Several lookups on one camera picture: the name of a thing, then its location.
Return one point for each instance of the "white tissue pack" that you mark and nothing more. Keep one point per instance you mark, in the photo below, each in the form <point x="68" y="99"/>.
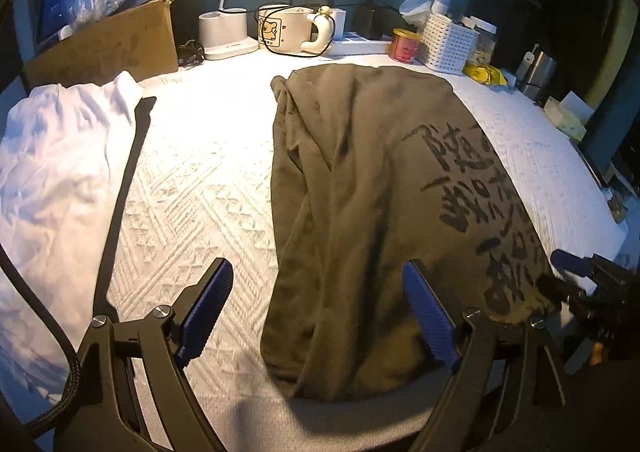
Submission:
<point x="580" y="104"/>

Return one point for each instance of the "clear jar with white lid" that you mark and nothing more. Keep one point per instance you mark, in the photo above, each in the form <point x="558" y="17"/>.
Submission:
<point x="485" y="44"/>

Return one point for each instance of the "cardboard box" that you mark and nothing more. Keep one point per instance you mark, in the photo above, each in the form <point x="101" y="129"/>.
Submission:
<point x="100" y="52"/>

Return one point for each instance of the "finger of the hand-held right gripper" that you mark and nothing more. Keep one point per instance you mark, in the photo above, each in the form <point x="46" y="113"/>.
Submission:
<point x="570" y="263"/>
<point x="557" y="289"/>

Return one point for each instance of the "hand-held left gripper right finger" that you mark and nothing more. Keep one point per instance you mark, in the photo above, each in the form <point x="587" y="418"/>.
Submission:
<point x="430" y="317"/>

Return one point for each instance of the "white charger plug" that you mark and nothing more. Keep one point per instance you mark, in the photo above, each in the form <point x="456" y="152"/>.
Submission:
<point x="337" y="24"/>

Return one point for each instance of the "white perforated basket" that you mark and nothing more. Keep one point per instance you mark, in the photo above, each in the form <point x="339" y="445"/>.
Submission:
<point x="450" y="47"/>

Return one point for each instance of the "white printed mug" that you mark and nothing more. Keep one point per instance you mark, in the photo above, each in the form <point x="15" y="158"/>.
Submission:
<point x="290" y="32"/>

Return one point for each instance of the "white garment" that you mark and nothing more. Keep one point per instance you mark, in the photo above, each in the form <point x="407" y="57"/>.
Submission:
<point x="55" y="172"/>

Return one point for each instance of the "white power strip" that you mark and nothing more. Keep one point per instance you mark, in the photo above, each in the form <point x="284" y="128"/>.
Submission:
<point x="360" y="47"/>

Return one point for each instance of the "steel flask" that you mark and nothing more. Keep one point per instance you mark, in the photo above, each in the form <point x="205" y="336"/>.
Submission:
<point x="539" y="74"/>

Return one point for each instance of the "white textured table cover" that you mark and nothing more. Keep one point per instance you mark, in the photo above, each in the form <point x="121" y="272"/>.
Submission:
<point x="210" y="182"/>

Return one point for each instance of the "white tissue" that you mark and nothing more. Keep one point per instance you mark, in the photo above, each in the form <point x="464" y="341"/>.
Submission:
<point x="417" y="7"/>

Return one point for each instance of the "grey plastic cup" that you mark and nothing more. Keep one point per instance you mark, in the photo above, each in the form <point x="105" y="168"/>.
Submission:
<point x="443" y="2"/>

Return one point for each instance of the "yellow snack packet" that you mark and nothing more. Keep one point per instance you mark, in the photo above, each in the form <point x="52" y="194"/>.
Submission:
<point x="482" y="74"/>

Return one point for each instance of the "brown printed t-shirt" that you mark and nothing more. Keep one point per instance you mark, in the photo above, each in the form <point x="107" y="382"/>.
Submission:
<point x="350" y="207"/>

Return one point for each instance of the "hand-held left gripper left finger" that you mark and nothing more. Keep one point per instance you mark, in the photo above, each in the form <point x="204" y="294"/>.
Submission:
<point x="205" y="312"/>

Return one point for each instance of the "green tissue pack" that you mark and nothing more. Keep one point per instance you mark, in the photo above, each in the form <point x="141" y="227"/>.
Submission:
<point x="565" y="122"/>

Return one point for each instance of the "black charger plug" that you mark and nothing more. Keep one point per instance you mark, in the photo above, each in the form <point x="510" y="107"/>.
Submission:
<point x="375" y="22"/>

